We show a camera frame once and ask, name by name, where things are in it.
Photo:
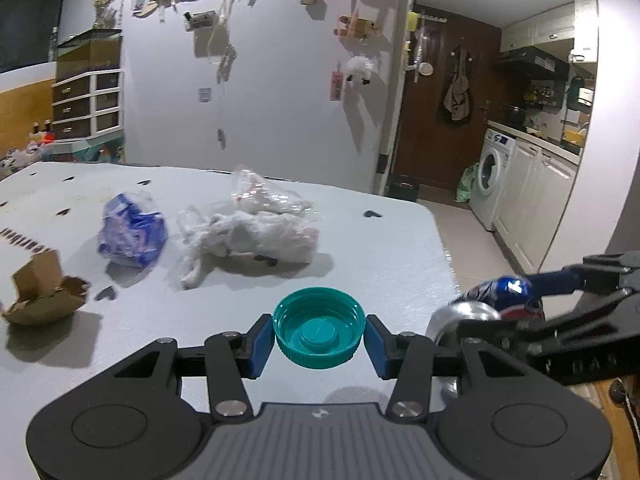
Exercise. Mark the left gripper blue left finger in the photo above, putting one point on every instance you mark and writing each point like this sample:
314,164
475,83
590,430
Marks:
259,343

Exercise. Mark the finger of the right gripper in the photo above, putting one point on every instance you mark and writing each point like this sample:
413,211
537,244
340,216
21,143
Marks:
520,332
597,280

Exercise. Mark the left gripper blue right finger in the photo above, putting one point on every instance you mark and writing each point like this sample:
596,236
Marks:
382,348

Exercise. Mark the crushed blue soda can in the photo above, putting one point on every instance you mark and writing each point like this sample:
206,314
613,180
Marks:
510,297

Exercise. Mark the teal plastic lid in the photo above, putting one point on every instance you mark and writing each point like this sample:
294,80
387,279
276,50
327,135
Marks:
318,327

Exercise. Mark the black floor trash bin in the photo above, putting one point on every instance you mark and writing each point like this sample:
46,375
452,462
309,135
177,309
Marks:
403,187

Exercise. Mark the white kitchen cabinets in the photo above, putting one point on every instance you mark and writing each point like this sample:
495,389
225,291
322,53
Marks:
532,203

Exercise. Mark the white plastic bag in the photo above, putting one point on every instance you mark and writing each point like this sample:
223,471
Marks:
281,237

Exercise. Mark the green plastic bag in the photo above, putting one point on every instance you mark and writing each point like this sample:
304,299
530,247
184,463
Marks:
465,184

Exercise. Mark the clear plastic bag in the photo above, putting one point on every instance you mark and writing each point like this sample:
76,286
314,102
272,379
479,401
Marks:
252,193

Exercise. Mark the white front-load washing machine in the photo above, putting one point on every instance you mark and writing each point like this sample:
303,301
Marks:
490,175

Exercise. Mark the crumpled blue white wrapper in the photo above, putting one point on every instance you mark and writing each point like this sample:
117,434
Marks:
133,230

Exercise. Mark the dark brown door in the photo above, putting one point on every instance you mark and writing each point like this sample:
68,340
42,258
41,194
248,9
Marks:
428,148

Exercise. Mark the hanging bag on door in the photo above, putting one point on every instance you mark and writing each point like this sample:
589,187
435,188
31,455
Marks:
456,105

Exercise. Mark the torn brown cardboard piece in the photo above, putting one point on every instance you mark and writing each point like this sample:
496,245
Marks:
44,293

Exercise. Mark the black range hood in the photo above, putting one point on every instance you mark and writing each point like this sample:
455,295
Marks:
534,63

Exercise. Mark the pink hanging tag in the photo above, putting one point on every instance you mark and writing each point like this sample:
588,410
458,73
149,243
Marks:
336,87

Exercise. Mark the white plush sheep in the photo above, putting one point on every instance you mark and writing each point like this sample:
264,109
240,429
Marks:
359,70

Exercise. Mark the white drawer cabinet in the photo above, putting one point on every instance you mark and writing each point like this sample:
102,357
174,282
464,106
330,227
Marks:
88,105

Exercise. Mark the glass terrarium tank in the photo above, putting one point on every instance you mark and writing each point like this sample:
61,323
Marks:
94,49

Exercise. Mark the dried flower bouquet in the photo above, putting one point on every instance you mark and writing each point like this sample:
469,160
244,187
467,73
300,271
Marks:
105,14

